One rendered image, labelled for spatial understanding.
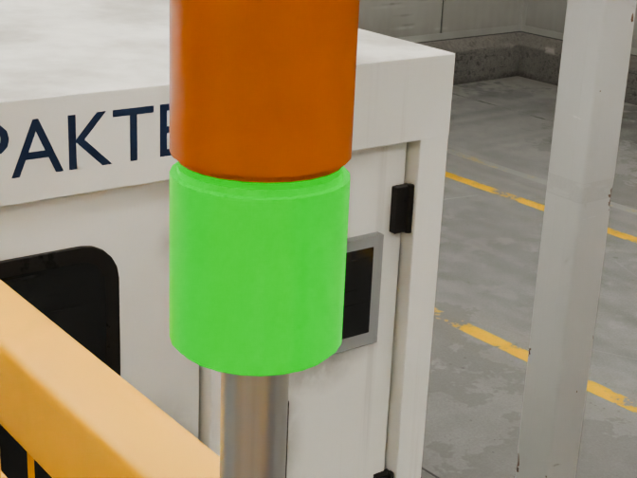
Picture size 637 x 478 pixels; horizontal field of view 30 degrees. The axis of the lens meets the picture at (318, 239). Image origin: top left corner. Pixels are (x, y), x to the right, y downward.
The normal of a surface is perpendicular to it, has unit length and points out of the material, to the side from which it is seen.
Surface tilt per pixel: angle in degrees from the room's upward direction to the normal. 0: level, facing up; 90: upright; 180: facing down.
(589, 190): 90
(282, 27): 90
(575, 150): 90
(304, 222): 90
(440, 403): 0
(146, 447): 0
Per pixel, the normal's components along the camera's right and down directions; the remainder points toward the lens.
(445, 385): 0.04, -0.94
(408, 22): 0.63, 0.29
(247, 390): -0.14, 0.32
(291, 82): 0.24, 0.33
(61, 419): -0.80, 0.17
